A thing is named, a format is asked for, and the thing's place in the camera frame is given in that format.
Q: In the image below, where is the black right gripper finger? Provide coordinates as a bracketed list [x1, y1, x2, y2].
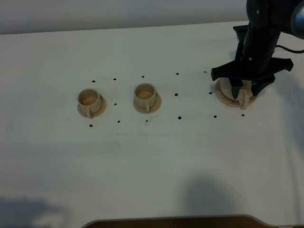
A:
[229, 78, 243, 99]
[251, 75, 275, 96]

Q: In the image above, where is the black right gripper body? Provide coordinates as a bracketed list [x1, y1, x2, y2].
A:
[211, 25, 294, 81]

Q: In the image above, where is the beige clay teapot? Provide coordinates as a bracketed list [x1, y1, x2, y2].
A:
[219, 78, 255, 111]

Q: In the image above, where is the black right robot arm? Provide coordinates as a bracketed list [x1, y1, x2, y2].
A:
[211, 0, 304, 98]

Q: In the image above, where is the beige teapot saucer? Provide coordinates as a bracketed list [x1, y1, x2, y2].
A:
[215, 78, 260, 107]

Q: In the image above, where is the beige middle cup saucer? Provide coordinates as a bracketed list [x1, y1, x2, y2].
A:
[133, 93, 162, 114]

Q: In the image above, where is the beige cup saucer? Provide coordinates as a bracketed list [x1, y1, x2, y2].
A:
[133, 93, 162, 114]
[77, 94, 106, 119]

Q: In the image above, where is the beige middle teacup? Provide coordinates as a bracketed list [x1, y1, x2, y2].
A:
[133, 83, 157, 114]

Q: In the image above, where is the beige teacup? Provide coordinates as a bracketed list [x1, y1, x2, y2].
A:
[133, 83, 157, 114]
[77, 88, 102, 118]

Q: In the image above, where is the beige left cup saucer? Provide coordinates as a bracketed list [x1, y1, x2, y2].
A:
[77, 94, 106, 119]

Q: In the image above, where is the beige left teacup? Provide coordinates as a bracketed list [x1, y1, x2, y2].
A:
[77, 88, 102, 118]

